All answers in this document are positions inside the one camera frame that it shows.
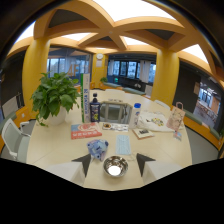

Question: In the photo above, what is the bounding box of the light blue face mask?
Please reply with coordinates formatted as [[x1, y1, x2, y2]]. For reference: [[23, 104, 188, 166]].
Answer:
[[115, 134, 132, 156]]

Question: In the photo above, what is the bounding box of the blue patterned cloth pouch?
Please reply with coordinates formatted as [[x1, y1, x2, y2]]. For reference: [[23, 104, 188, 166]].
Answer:
[[86, 139, 110, 162]]

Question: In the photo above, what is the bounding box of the small steel bowl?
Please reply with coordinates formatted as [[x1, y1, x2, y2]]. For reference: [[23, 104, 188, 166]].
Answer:
[[102, 155, 130, 178]]

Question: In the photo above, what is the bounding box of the red and white book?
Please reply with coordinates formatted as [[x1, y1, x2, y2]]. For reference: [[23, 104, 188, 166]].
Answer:
[[70, 122, 103, 140]]

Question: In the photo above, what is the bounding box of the white printed tote bag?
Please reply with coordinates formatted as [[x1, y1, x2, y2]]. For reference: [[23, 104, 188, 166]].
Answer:
[[137, 110, 176, 133]]

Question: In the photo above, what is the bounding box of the pink patterned gift bag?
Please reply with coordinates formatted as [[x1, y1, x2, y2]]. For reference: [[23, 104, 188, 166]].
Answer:
[[166, 101, 186, 132]]

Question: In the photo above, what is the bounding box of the white plant pot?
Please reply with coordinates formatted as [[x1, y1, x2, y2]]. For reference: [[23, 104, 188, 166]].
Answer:
[[43, 106, 68, 127]]

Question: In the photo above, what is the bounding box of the white bottle blue cap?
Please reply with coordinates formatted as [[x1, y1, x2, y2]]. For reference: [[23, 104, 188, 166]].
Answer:
[[129, 102, 142, 130]]

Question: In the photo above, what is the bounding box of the small illustrated card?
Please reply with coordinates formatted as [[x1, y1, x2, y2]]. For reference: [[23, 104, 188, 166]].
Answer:
[[101, 122, 130, 133]]

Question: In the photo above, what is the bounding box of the white office chair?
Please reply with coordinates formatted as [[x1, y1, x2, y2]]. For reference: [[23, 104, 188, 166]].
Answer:
[[1, 118, 32, 163]]

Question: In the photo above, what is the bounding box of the dark blue bottle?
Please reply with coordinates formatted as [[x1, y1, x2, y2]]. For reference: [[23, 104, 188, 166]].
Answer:
[[89, 92, 102, 123]]

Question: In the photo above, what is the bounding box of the tall white green box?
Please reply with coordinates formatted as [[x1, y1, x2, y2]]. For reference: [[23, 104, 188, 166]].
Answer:
[[80, 73, 92, 124]]

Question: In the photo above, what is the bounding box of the green potted plant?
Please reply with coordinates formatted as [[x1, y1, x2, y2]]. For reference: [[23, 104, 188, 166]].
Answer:
[[30, 71, 82, 127]]

